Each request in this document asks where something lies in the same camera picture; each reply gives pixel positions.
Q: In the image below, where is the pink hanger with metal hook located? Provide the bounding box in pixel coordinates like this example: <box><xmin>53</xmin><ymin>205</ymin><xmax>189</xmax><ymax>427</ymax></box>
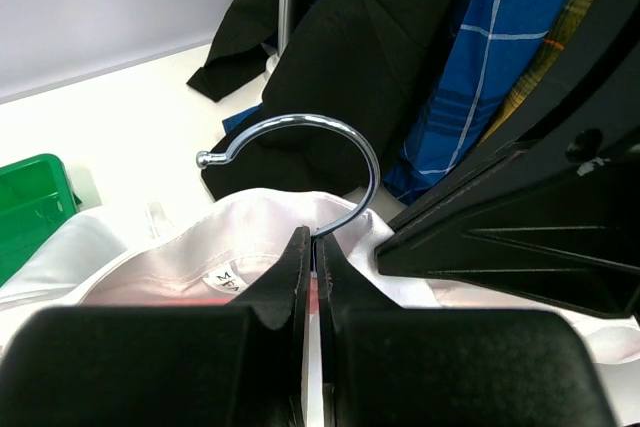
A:
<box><xmin>195</xmin><ymin>113</ymin><xmax>382</xmax><ymax>318</ymax></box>

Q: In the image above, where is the green plastic tray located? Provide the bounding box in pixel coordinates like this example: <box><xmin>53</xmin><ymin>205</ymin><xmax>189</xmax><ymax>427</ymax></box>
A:
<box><xmin>0</xmin><ymin>153</ymin><xmax>82</xmax><ymax>283</ymax></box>

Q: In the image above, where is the blue plaid shirt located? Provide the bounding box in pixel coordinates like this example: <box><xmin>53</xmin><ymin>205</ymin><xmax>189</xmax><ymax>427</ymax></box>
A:
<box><xmin>224</xmin><ymin>0</ymin><xmax>566</xmax><ymax>203</ymax></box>

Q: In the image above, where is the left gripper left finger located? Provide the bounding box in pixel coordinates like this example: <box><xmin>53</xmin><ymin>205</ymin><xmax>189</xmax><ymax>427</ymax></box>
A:
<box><xmin>1</xmin><ymin>227</ymin><xmax>311</xmax><ymax>426</ymax></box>

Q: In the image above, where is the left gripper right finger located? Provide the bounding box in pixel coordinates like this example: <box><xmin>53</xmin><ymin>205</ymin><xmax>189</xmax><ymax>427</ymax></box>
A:
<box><xmin>314</xmin><ymin>236</ymin><xmax>616</xmax><ymax>426</ymax></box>

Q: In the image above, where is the yellow plaid shirt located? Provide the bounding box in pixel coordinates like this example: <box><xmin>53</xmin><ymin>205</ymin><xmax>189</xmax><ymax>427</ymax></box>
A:
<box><xmin>478</xmin><ymin>0</ymin><xmax>594</xmax><ymax>144</ymax></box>

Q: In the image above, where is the black shirt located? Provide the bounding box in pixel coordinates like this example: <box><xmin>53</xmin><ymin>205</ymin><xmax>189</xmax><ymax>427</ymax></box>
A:
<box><xmin>207</xmin><ymin>0</ymin><xmax>455</xmax><ymax>199</ymax></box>

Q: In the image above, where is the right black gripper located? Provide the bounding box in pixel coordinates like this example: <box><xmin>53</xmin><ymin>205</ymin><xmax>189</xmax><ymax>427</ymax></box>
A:
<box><xmin>375</xmin><ymin>0</ymin><xmax>639</xmax><ymax>319</ymax></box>

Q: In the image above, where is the white shirt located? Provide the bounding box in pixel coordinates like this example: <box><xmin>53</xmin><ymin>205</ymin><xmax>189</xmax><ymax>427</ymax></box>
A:
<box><xmin>1</xmin><ymin>189</ymin><xmax>639</xmax><ymax>425</ymax></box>

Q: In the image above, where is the metal clothes rack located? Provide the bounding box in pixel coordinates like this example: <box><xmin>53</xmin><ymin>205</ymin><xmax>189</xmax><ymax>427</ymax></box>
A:
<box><xmin>264</xmin><ymin>0</ymin><xmax>294</xmax><ymax>81</ymax></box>

